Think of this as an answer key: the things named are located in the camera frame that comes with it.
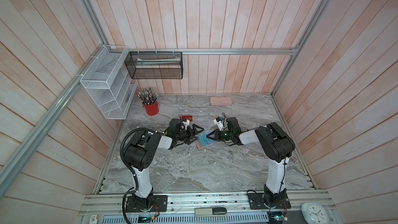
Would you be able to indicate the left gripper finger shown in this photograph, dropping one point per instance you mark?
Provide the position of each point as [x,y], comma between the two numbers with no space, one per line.
[197,129]
[193,138]

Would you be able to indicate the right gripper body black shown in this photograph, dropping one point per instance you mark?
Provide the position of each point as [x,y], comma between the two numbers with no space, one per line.
[224,135]

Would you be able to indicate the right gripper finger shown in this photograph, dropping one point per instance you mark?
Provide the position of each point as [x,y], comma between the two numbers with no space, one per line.
[211,139]
[214,133]

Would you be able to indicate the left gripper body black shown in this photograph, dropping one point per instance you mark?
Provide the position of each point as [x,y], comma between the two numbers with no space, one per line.
[184,135]

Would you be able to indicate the red credit card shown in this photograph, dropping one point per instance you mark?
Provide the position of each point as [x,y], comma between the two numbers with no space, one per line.
[186,118]

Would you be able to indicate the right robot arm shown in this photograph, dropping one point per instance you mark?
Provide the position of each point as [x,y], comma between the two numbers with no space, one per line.
[278,147]

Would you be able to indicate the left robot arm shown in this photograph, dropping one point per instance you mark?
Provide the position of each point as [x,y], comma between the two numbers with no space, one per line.
[138,149]

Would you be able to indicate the clear acrylic organizer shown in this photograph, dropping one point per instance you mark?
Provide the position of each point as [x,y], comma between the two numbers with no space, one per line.
[202,117]

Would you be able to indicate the red pen cup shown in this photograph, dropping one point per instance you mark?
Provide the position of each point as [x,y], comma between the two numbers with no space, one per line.
[152,109]

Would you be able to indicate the grey black handheld device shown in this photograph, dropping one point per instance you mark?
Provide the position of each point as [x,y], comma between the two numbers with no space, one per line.
[210,211]

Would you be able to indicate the white analog clock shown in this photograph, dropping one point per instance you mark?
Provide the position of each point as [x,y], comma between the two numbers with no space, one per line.
[314,213]

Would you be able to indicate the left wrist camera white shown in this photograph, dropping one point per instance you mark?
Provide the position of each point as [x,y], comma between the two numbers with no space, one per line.
[185,123]

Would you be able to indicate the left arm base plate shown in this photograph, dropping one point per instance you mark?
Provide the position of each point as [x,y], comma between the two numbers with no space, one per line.
[135,204]

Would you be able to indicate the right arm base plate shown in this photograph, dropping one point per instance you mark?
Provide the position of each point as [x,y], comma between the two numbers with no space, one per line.
[268,200]

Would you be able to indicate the black mesh wall basket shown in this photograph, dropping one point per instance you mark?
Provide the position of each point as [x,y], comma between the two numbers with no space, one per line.
[154,65]

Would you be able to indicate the white wire mesh shelf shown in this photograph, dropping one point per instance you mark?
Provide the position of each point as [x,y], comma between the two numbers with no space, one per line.
[108,82]

